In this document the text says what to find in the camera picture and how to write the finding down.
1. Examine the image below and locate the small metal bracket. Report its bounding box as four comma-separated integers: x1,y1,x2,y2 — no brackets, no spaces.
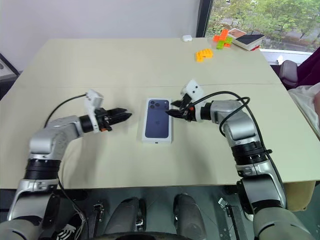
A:
92,203,105,223
217,197,233,216

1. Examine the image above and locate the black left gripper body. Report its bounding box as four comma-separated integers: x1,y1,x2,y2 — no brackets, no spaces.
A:
95,107,114,133

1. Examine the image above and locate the white box with black face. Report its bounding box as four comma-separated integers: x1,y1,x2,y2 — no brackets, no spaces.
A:
231,30,267,52

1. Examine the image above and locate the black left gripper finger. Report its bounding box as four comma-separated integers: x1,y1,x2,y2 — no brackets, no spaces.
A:
109,107,128,118
110,112,133,126

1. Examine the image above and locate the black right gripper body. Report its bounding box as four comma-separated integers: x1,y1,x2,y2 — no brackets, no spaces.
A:
179,93,195,123

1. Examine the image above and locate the white cloth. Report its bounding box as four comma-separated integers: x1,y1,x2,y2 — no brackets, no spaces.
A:
287,83,320,140

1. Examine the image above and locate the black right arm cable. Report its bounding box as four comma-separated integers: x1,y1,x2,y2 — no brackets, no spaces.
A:
186,90,286,202

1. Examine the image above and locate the orange toy brick piece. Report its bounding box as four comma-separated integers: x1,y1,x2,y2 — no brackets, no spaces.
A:
213,29,230,42

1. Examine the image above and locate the grey chair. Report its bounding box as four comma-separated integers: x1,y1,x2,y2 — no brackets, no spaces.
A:
275,55,300,90

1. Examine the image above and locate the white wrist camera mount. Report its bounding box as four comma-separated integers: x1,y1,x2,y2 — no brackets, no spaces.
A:
84,88,105,135
180,79,205,122

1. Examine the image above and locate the yellow toy brick stack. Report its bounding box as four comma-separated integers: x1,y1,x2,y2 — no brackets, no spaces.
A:
195,48,214,63

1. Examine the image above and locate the tan fabric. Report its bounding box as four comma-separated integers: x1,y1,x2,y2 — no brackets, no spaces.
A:
284,179,317,212

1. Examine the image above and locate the white phone box lid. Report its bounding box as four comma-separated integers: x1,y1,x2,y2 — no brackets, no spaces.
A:
136,97,174,146

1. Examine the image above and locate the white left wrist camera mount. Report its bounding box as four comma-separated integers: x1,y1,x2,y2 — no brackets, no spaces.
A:
84,88,105,135

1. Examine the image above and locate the black framed grey board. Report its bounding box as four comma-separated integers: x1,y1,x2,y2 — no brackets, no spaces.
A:
0,51,22,101

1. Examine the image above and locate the box with pink print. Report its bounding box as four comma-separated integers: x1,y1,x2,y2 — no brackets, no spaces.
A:
227,27,247,39

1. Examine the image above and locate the black window frame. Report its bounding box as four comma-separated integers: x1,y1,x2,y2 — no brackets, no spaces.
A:
195,0,215,39

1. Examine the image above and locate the black shoe with white stripes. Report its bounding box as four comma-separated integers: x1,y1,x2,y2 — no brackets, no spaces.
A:
55,212,85,240

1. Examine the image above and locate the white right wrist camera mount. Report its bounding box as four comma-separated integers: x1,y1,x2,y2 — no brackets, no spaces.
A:
180,79,205,122

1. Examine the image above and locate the maroon cloth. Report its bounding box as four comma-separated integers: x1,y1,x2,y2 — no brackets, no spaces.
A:
295,46,320,87

